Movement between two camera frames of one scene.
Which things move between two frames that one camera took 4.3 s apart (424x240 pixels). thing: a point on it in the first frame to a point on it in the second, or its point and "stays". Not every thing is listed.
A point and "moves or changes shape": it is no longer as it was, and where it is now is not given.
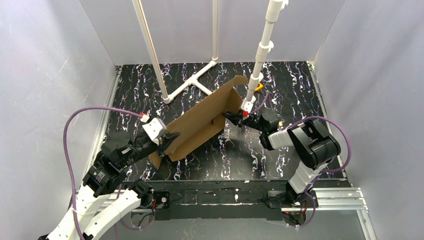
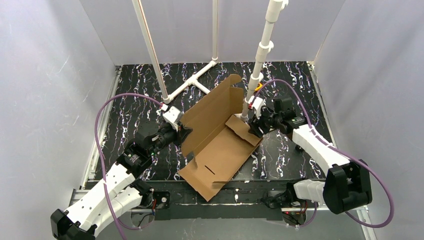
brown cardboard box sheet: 205,120 moves or changes shape
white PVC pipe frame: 274,11 stays
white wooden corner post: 138,7 stays
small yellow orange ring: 259,87 stays
